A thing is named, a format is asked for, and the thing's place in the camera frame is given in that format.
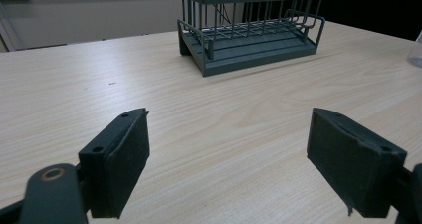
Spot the dark grey wire rack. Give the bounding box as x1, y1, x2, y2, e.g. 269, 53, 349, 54
176, 0, 333, 78

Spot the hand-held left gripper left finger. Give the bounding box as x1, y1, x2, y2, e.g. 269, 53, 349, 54
78, 108, 151, 219

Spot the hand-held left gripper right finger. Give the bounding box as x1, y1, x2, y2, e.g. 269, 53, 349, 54
306, 107, 408, 219

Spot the clear plastic container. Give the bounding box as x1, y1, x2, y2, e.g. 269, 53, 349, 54
406, 30, 422, 69

